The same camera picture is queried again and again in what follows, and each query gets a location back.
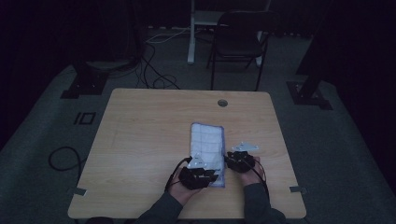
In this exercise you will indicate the round grey table grommet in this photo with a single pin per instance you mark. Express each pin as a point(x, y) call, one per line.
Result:
point(222, 103)

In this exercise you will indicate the black folding chair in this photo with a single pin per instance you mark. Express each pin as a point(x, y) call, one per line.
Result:
point(239, 43)

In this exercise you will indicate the grey tape strip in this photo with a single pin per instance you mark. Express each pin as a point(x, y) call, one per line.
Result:
point(298, 189)
point(77, 191)

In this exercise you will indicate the white blue-checked cloth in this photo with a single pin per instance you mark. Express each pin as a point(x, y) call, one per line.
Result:
point(207, 141)

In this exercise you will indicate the person's left hand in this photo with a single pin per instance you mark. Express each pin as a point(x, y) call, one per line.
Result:
point(183, 194)

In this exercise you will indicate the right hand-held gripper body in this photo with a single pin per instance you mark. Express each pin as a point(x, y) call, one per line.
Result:
point(244, 161)

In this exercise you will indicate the black stand with base plate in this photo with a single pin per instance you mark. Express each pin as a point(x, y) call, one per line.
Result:
point(306, 93)
point(85, 84)

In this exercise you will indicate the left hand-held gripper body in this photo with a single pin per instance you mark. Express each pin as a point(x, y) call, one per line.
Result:
point(194, 179)

